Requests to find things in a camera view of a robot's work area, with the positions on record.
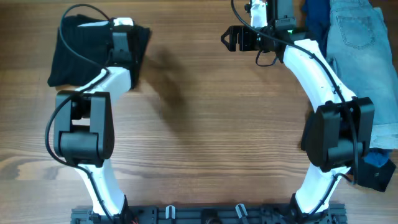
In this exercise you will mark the dark blue garment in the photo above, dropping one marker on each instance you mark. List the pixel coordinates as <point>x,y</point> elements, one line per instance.
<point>318,21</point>

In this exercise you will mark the light blue denim shorts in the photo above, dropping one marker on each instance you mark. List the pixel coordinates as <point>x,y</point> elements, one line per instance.
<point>359,50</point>

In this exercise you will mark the black garment under pile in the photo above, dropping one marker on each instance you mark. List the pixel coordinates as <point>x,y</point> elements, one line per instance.
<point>375,171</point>

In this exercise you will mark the black shorts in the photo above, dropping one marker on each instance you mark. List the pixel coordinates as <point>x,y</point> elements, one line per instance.
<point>83,49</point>

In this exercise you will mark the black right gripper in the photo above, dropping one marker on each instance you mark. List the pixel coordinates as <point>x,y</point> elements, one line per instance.
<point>244,32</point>

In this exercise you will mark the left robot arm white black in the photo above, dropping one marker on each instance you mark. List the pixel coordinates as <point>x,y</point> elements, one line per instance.
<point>83,123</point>

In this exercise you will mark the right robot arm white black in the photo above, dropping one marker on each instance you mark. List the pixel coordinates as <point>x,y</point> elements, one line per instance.
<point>337,134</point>

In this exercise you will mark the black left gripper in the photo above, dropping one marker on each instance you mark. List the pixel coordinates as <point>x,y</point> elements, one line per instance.
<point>111,48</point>

